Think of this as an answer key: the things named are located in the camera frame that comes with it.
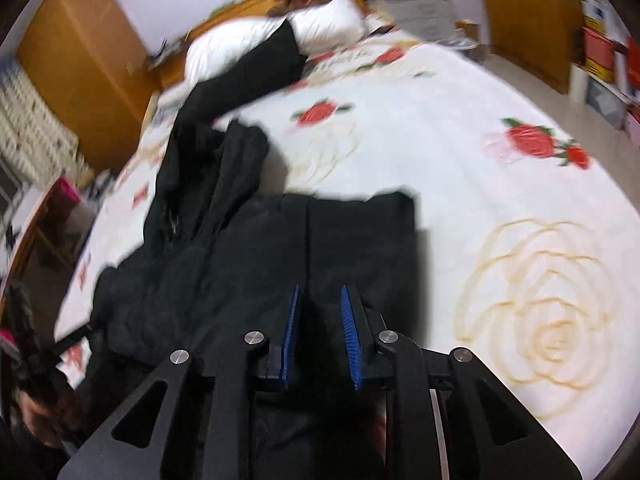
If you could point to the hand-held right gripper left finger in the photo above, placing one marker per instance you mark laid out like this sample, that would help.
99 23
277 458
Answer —
291 330

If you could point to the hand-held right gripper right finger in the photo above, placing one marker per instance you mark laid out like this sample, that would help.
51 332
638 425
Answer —
350 332

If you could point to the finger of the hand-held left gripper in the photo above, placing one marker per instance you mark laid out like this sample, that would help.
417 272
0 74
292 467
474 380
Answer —
72 338

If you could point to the black puffer jacket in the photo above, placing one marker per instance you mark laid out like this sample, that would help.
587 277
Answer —
225 260

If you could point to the person's left hand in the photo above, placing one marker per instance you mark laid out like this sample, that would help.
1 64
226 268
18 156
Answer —
45 417

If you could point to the wooden chair with pink cloth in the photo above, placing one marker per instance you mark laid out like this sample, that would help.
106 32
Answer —
50 230

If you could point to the patterned curtain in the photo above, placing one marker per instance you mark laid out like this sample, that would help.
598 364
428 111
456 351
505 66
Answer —
30 120

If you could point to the bed with floral sheet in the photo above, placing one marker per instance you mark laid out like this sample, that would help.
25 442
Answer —
450 110

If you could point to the black folded cloth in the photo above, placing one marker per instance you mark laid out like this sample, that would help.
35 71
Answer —
255 67

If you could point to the orange wooden wardrobe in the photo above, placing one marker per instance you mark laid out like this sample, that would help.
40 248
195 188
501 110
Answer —
85 60

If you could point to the white duvet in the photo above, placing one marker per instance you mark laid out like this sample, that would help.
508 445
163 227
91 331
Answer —
225 50

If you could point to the grey nightstand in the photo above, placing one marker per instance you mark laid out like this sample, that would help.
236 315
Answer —
425 12

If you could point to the orange wooden cabinet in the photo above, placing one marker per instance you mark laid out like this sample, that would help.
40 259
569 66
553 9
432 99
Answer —
530 20

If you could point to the pile of boxes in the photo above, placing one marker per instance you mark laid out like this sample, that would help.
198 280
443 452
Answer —
600 50

